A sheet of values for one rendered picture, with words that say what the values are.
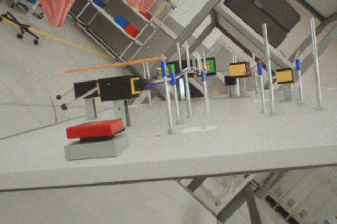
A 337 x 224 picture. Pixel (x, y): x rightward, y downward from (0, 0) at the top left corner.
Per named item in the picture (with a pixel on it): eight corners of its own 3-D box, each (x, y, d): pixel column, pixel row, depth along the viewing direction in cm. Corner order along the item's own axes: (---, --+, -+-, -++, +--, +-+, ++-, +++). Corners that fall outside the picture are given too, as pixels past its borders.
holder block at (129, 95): (110, 100, 69) (108, 78, 68) (139, 97, 67) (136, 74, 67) (100, 102, 65) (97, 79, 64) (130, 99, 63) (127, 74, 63)
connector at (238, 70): (246, 74, 111) (245, 63, 110) (245, 74, 109) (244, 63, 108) (231, 76, 112) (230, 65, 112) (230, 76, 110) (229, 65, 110)
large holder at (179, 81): (210, 97, 143) (206, 59, 142) (179, 102, 130) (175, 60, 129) (197, 98, 147) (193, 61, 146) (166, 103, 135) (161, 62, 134)
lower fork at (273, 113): (280, 115, 57) (270, 22, 56) (268, 116, 58) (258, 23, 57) (278, 114, 59) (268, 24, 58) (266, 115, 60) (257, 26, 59)
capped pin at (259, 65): (267, 113, 63) (261, 61, 62) (258, 113, 64) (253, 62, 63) (269, 112, 64) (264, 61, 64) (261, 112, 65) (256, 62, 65)
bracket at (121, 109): (122, 126, 69) (119, 99, 68) (135, 125, 68) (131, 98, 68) (111, 130, 64) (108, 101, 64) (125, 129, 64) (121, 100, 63)
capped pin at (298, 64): (299, 106, 68) (295, 59, 67) (296, 105, 69) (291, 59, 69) (307, 105, 68) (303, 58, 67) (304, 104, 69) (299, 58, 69)
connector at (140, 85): (125, 92, 67) (123, 81, 67) (151, 89, 66) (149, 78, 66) (119, 93, 64) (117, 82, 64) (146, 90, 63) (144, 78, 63)
